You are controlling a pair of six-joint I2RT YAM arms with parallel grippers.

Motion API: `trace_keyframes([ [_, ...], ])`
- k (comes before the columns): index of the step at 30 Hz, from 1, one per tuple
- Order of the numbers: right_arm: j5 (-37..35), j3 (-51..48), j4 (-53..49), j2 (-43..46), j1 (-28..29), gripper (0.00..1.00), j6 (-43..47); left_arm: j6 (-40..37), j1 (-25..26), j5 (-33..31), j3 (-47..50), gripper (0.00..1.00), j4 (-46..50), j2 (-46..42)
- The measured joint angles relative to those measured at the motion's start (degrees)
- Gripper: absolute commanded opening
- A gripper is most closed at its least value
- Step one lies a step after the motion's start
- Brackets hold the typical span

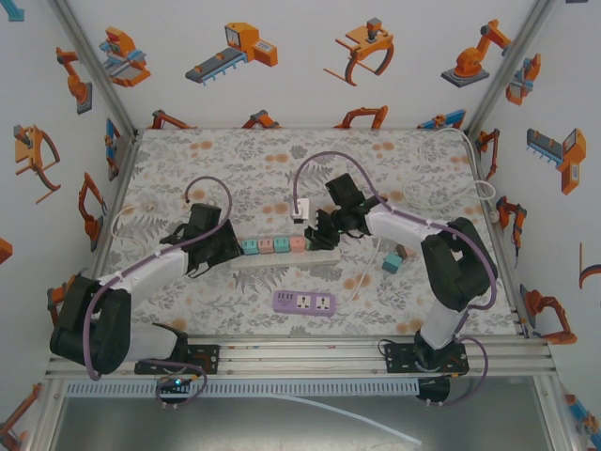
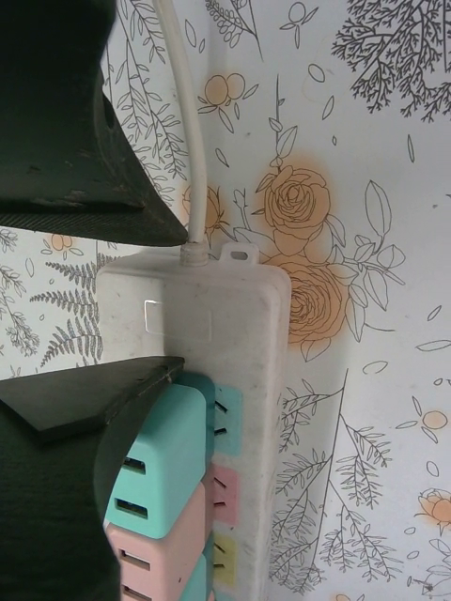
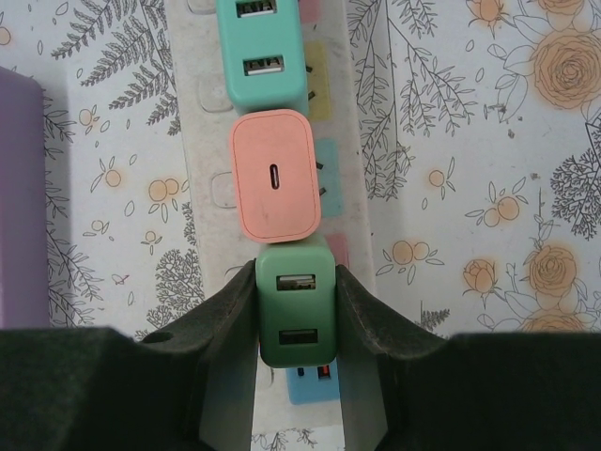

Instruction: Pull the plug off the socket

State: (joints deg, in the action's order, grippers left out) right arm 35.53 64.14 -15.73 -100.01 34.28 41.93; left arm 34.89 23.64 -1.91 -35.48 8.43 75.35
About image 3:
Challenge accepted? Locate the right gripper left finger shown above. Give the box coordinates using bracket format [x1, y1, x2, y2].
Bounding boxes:
[0, 262, 258, 451]

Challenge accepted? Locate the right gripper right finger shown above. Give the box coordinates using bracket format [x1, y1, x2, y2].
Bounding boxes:
[335, 265, 601, 451]

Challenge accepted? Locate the green USB charger plug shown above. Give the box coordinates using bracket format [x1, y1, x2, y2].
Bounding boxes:
[254, 234, 339, 370]

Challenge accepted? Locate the pink USB charger plug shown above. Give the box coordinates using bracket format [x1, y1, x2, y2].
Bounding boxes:
[228, 108, 324, 245]

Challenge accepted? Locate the short purple power strip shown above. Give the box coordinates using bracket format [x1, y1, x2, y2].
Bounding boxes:
[0, 65, 51, 330]

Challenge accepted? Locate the long white power strip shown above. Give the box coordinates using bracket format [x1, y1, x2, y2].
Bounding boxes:
[166, 0, 377, 436]

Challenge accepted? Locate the teal USB charger plug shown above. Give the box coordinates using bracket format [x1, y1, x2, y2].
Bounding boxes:
[215, 0, 309, 114]

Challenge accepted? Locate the floral patterned tablecloth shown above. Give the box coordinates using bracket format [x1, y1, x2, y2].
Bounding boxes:
[0, 0, 601, 451]

